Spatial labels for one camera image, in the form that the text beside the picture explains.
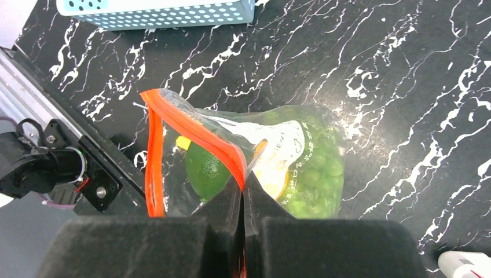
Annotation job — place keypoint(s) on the green grape bunch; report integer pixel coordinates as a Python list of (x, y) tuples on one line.
[(315, 173)]

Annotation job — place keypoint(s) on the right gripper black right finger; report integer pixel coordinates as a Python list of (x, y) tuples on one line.
[(279, 245)]

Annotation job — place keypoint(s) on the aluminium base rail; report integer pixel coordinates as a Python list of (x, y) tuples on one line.
[(22, 97)]

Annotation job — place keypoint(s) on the clear zip top bag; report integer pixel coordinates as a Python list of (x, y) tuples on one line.
[(231, 137)]

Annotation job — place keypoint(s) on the green avocado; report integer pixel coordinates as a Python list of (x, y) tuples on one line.
[(207, 174)]

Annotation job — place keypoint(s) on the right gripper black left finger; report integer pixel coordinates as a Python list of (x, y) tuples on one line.
[(209, 243)]

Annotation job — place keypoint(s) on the light blue plastic basket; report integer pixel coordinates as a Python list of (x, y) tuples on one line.
[(114, 15)]

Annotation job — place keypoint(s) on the yellow lemon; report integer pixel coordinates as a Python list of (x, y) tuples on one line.
[(270, 169)]

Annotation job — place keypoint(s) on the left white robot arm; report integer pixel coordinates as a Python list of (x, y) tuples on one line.
[(64, 170)]

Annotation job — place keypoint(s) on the white pvc pipe frame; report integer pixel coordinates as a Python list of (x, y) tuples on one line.
[(461, 264)]

